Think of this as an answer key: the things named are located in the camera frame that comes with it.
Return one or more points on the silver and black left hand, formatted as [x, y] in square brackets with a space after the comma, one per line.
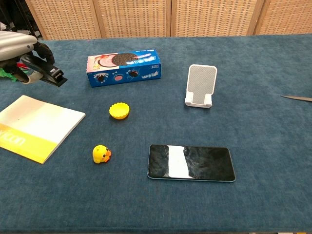
[14, 45]

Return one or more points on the black stapler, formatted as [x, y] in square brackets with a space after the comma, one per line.
[52, 72]

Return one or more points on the white and yellow notebook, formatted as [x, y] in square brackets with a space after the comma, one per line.
[34, 122]

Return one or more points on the red feather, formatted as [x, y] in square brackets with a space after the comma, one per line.
[21, 66]

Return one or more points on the black tripod stand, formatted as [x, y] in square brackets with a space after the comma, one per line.
[30, 22]

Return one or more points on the woven wooden screen panel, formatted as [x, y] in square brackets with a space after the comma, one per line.
[65, 17]
[132, 17]
[214, 17]
[287, 17]

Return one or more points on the yellow scalloped cap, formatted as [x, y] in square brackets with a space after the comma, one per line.
[119, 111]

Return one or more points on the blue cookie box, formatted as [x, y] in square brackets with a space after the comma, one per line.
[136, 70]

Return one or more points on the yellow duck toy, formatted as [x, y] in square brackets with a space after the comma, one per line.
[100, 154]

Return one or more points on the white phone stand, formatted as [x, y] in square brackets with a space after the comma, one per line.
[201, 83]

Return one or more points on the blue table cloth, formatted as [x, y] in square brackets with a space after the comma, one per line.
[156, 204]

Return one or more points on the black smartphone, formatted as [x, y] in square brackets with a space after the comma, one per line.
[209, 163]

